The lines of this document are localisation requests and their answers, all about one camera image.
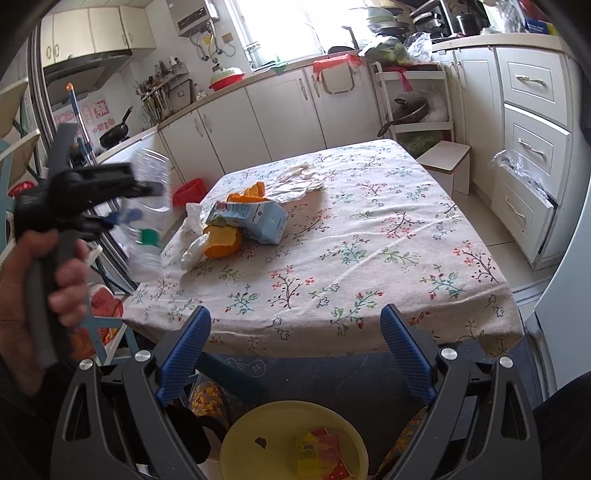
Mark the white water heater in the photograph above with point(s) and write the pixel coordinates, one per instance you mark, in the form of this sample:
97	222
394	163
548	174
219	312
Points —
191	16

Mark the green leafy vegetables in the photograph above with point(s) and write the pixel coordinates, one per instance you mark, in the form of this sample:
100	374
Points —
425	142

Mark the silver sliding door frame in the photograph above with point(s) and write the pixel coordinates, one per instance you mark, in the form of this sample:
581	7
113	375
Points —
44	106

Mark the white upper kitchen cabinets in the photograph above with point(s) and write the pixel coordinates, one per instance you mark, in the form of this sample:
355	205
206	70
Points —
101	27

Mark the stack of pans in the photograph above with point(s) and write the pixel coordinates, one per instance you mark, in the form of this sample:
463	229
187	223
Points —
383	18

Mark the black frying pan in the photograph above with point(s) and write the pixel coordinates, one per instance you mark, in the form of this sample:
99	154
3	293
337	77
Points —
114	134

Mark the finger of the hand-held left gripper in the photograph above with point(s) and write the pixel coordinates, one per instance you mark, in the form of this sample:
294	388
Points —
104	224
115	182

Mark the white tissue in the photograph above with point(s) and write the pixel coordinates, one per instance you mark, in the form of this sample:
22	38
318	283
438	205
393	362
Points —
194	251

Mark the clear plastic bottle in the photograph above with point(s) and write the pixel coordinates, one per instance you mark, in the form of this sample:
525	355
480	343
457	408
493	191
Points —
152	170

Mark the range hood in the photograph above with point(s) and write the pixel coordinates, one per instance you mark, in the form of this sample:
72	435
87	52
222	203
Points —
83	64

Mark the blue drink carton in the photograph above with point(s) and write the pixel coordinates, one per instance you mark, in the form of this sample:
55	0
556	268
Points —
263	224

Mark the wok with lid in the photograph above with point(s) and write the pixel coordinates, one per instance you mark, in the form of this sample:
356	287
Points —
411	110

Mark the red cushion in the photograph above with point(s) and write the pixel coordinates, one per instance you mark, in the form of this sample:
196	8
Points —
104	310
18	190

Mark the grey countertop oven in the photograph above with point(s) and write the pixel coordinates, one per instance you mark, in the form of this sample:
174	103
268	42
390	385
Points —
436	14

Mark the floral tablecloth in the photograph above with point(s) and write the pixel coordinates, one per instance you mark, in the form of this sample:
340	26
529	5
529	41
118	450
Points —
369	230

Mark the white wooden stool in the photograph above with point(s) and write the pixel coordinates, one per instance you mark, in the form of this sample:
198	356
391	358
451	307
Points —
445	154

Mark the small yellow carton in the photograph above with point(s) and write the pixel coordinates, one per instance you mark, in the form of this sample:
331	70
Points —
307	454

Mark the bag of green vegetables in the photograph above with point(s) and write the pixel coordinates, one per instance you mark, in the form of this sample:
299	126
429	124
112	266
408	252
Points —
388	50

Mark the yellow floral seat cushion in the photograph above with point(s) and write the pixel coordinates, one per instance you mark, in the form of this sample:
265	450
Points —
207	399

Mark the black faucet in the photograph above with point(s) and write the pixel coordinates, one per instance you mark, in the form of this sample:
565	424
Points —
353	37

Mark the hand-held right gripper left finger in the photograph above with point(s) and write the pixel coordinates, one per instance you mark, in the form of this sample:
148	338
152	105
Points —
184	355

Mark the white plastic bag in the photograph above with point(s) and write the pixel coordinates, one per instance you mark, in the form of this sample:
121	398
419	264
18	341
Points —
438	107

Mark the person's left hand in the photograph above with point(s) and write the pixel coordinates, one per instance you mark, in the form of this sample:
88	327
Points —
14	300

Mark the yellow plastic basin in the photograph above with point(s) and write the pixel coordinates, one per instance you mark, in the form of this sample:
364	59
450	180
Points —
249	461

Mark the red cloth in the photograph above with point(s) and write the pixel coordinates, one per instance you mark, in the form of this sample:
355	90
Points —
330	62

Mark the red wall stickers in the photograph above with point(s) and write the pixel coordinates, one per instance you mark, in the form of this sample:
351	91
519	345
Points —
99	110

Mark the black pot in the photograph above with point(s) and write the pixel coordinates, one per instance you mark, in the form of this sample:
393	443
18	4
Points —
468	23

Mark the white shelf rack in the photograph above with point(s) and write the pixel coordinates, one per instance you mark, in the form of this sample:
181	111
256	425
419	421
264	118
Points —
429	125

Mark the utensil rack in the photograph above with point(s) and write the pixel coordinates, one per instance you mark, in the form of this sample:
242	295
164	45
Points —
159	99

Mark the kitchen window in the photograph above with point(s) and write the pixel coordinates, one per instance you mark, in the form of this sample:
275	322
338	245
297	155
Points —
277	27

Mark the white drawer cabinet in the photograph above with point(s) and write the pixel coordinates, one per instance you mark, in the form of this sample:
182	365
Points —
531	110

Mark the clear plastic bag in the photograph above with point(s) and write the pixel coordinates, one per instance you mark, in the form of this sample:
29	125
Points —
512	161

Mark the orange peel half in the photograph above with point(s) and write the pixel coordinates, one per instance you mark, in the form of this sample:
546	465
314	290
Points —
251	191
224	241

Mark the white lower kitchen cabinets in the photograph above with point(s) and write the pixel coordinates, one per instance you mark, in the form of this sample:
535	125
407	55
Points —
277	115

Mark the white kitchen cabinets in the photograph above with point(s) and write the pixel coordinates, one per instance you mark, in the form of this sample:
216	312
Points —
101	27
277	115

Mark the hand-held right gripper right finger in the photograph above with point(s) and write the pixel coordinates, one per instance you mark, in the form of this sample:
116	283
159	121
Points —
406	353

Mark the red packet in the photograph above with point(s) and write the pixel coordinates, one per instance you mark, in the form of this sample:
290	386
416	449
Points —
336	457

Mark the thin red plastic bag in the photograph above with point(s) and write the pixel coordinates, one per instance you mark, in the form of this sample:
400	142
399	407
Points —
404	78

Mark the red basin with green lid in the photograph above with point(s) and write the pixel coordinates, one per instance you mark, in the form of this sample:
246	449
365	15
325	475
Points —
226	81

